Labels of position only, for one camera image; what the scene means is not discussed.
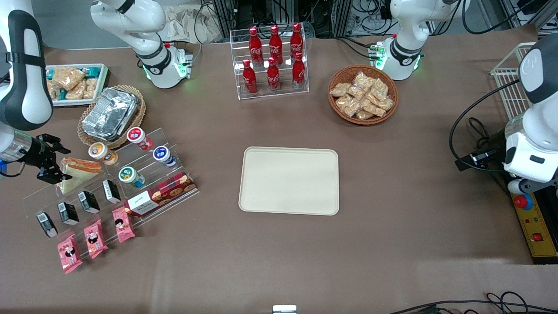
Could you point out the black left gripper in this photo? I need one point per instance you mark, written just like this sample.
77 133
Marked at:
495 144

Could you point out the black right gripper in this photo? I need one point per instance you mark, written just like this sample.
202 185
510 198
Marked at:
38 153

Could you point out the triangle sandwich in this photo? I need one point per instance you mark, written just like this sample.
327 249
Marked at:
83 172

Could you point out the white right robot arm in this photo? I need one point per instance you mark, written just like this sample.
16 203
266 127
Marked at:
144 26

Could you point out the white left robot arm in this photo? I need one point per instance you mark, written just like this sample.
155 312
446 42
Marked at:
538 131

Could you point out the beige rectangular tray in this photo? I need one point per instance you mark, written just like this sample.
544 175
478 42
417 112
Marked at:
288 181

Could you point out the clear acrylic stepped stand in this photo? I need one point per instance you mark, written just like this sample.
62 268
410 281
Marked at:
41 198

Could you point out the orange lid yogurt cup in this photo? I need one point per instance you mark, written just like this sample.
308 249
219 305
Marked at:
99 151

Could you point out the small black drink carton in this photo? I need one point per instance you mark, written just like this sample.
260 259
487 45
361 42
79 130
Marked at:
89 202
47 224
111 192
68 213

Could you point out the red emergency stop button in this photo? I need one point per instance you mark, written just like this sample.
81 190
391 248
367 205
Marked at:
523 202

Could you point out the puffed rice bar packet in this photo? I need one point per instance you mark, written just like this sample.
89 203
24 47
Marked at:
90 88
55 90
76 91
67 77

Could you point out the stacked aluminium foil containers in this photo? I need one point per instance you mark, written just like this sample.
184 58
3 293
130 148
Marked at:
109 113

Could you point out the green lid yogurt cup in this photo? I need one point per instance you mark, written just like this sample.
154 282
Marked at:
127 174

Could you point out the red lid yogurt cup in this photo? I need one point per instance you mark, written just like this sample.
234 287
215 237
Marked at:
137 136

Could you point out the teal snack packet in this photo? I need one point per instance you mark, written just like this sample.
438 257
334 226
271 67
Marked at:
92 71
50 74

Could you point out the pink snack packet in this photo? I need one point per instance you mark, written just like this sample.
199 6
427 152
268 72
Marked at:
123 224
69 254
95 239

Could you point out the yellow control box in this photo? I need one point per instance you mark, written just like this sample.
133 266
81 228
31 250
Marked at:
538 226

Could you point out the white rectangular snack bin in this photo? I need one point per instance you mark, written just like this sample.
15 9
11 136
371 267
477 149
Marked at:
102 80

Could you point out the light oval wicker basket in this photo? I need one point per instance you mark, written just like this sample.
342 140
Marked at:
139 109

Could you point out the clear-wrapped rice cracker packet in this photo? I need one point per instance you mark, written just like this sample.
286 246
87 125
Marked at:
340 90
356 92
386 104
374 108
380 87
364 115
362 80
348 105

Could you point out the blue lid yogurt cup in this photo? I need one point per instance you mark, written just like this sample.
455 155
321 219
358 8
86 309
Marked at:
162 154

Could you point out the red cookie box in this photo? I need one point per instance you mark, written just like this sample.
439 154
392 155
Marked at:
161 194

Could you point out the brown paper table cover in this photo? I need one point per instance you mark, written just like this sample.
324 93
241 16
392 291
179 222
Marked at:
392 244

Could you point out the round dark wicker basket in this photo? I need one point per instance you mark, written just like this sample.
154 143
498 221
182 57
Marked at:
338 111

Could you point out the crumpled beige cloth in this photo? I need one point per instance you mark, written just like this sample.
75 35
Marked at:
192 24

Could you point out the red cola bottle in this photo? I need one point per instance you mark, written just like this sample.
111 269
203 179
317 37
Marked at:
275 46
256 48
298 74
273 78
250 80
296 43

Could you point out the clear acrylic bottle rack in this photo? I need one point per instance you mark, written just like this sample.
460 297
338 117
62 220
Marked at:
283 94

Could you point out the aluminium frame rack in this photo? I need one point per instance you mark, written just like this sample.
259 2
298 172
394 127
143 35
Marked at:
331 17

